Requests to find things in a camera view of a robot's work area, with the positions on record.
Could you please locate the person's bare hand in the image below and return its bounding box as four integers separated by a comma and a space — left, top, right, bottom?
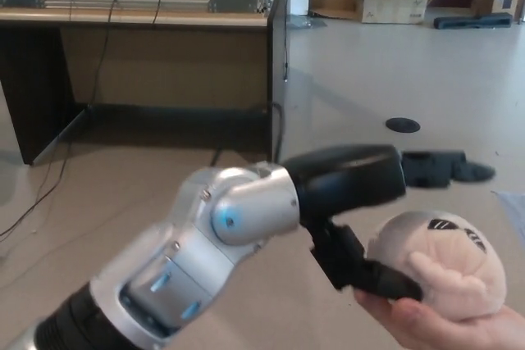
354, 290, 525, 350

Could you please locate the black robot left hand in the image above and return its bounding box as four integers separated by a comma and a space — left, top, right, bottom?
282, 143, 496, 302

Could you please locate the pink plush dumpling with sunglasses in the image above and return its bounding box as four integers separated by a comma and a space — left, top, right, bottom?
367, 210, 508, 322

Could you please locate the black round floor cover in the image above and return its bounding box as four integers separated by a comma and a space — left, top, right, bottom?
385, 116, 421, 134

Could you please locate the clear plastic sheet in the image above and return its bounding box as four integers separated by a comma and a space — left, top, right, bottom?
491, 189, 525, 244

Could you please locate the clear plastic bag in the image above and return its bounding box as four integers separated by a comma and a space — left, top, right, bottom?
289, 13, 328, 30

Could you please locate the wooden desk with dark panels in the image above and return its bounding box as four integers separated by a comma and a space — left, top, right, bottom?
0, 0, 293, 167

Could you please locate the black cable with plug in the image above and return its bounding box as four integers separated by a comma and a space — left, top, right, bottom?
281, 0, 291, 83

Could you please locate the long black cable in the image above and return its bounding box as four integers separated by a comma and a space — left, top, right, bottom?
0, 0, 123, 240

